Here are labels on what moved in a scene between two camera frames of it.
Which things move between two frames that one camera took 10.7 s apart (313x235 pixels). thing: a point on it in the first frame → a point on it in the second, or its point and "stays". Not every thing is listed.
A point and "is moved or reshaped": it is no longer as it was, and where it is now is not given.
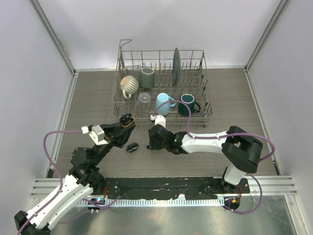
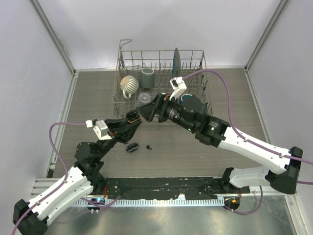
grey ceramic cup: x=147 y=77 stays
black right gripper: x=154 y=145 → x=159 y=106
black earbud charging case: x=132 y=147 stays
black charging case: x=126 y=120 is moved or reshaped
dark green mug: x=190 y=100 stays
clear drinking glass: x=143 y=105 stays
